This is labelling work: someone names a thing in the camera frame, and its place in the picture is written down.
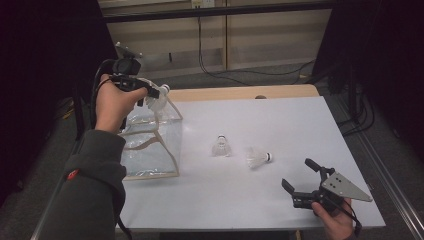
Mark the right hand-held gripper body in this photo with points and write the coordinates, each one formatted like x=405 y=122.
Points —
x=340 y=186

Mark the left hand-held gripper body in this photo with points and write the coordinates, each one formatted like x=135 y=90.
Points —
x=126 y=66

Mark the white shuttlecock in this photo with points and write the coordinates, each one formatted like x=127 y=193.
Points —
x=255 y=160
x=156 y=104
x=221 y=148

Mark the transparent bag with beige trim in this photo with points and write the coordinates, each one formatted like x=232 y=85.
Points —
x=153 y=150

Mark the person's right hand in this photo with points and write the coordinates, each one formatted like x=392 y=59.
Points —
x=338 y=225

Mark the person's left hand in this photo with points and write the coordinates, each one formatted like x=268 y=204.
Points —
x=111 y=103

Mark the wooden table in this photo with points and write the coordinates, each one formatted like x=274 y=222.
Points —
x=233 y=92

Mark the black curtain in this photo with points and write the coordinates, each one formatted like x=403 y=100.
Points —
x=40 y=66
x=393 y=50

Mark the beige cabinet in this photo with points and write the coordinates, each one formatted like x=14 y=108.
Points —
x=266 y=33

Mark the aluminium rail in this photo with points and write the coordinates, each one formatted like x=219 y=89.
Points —
x=41 y=230
x=390 y=183

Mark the white wall socket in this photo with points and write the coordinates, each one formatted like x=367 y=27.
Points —
x=203 y=3

